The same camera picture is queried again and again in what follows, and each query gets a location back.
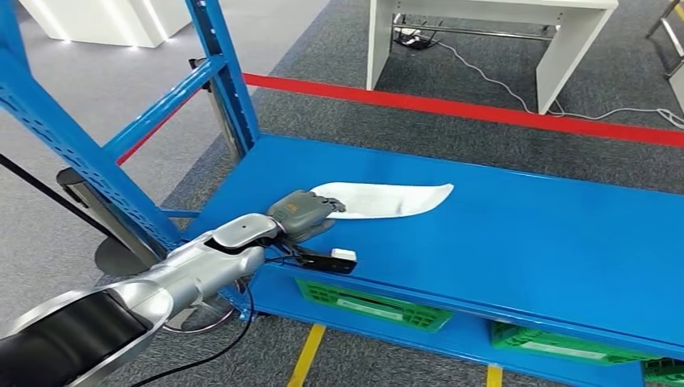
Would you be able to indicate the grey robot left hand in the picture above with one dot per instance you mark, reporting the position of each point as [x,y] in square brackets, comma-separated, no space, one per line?
[302,213]

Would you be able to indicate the white desk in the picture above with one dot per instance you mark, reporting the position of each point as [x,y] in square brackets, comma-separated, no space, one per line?
[572,53]

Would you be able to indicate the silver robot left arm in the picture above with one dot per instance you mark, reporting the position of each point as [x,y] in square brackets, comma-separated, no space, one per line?
[187,272]

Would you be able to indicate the white curved panel part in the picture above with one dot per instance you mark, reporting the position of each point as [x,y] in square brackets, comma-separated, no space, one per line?
[395,200]

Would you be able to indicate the long red barrier belt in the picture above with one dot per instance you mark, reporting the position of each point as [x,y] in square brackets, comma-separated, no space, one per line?
[427,104]

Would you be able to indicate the short red barrier belt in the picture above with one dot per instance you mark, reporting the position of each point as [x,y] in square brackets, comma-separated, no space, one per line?
[139,145]

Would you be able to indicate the chrome stanchion post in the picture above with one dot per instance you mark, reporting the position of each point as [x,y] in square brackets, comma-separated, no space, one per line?
[75,184]
[224,123]

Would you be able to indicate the metal frame table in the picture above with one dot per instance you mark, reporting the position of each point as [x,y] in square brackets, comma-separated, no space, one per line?
[678,88]

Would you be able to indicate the black power strip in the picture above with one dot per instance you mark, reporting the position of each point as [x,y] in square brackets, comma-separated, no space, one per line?
[414,40]

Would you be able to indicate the white lit counter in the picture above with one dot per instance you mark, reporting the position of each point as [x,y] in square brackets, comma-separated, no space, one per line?
[107,21]

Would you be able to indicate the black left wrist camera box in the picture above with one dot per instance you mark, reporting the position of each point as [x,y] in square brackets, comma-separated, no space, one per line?
[331,264]

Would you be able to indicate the blue metal shelf rack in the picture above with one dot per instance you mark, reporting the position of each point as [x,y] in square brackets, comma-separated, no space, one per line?
[507,251]

